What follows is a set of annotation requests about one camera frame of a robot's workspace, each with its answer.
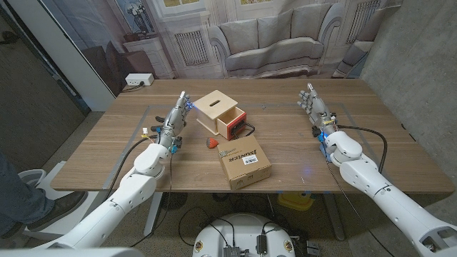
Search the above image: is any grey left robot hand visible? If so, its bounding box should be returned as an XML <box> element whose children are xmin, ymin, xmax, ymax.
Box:
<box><xmin>155</xmin><ymin>91</ymin><xmax>196</xmax><ymax>151</ymax></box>

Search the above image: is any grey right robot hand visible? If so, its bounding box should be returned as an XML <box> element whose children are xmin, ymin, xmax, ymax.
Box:
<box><xmin>297</xmin><ymin>82</ymin><xmax>338</xmax><ymax>135</ymax></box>

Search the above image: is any brown cardboard package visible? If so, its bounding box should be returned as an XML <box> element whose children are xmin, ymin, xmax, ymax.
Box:
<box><xmin>216</xmin><ymin>134</ymin><xmax>272</xmax><ymax>191</ymax></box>

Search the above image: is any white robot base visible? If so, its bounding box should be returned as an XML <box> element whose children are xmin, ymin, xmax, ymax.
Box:
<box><xmin>192</xmin><ymin>213</ymin><xmax>296</xmax><ymax>257</ymax></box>

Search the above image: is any wooden drawer red front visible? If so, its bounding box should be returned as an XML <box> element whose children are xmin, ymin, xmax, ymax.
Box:
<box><xmin>216</xmin><ymin>106</ymin><xmax>256</xmax><ymax>141</ymax></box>

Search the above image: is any wooden box with slot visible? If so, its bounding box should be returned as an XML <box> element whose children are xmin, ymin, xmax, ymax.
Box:
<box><xmin>192</xmin><ymin>89</ymin><xmax>239</xmax><ymax>136</ymax></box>

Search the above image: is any white power strip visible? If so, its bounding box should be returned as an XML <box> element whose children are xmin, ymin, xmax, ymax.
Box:
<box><xmin>124</xmin><ymin>73</ymin><xmax>155</xmax><ymax>87</ymax></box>

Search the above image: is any printed living room backdrop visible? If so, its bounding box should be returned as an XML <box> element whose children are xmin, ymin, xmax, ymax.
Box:
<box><xmin>39</xmin><ymin>0</ymin><xmax>404</xmax><ymax>98</ymax></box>

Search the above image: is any yellow object under table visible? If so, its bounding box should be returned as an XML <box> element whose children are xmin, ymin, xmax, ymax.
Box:
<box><xmin>277</xmin><ymin>192</ymin><xmax>315</xmax><ymax>211</ymax></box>

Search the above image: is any grey table leg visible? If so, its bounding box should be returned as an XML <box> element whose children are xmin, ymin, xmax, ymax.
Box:
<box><xmin>323</xmin><ymin>193</ymin><xmax>346</xmax><ymax>242</ymax></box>

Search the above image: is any grey box on floor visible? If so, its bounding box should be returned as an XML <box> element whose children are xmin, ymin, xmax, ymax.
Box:
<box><xmin>306</xmin><ymin>241</ymin><xmax>321</xmax><ymax>257</ymax></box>

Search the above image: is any black module on base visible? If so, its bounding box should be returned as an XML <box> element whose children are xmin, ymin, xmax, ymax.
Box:
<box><xmin>256</xmin><ymin>233</ymin><xmax>268</xmax><ymax>255</ymax></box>

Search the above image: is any white robot torso edge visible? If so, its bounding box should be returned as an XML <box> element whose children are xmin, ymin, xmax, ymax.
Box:
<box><xmin>0</xmin><ymin>247</ymin><xmax>146</xmax><ymax>257</ymax></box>

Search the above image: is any person in jeans dark shoe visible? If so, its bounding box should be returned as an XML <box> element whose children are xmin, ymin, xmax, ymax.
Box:
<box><xmin>0</xmin><ymin>153</ymin><xmax>89</xmax><ymax>238</ymax></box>

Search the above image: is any black power strip cable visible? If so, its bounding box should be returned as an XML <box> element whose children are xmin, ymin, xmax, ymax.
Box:
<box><xmin>120</xmin><ymin>82</ymin><xmax>146</xmax><ymax>94</ymax></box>

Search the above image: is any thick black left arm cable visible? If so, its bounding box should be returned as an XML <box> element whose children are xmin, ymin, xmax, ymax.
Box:
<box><xmin>105</xmin><ymin>135</ymin><xmax>159</xmax><ymax>190</ymax></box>

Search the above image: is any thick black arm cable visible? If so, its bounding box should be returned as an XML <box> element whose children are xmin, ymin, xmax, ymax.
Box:
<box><xmin>105</xmin><ymin>135</ymin><xmax>159</xmax><ymax>190</ymax></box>
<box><xmin>337</xmin><ymin>124</ymin><xmax>388</xmax><ymax>174</ymax></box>

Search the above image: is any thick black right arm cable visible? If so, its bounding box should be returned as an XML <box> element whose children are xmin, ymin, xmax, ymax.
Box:
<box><xmin>337</xmin><ymin>124</ymin><xmax>388</xmax><ymax>174</ymax></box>

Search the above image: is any thin black left wrist cable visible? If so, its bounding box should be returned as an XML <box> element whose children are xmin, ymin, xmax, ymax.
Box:
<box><xmin>130</xmin><ymin>153</ymin><xmax>174</xmax><ymax>248</ymax></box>

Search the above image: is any black floor cable loop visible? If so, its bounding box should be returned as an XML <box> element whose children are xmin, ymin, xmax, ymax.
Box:
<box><xmin>177</xmin><ymin>206</ymin><xmax>236</xmax><ymax>248</ymax></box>

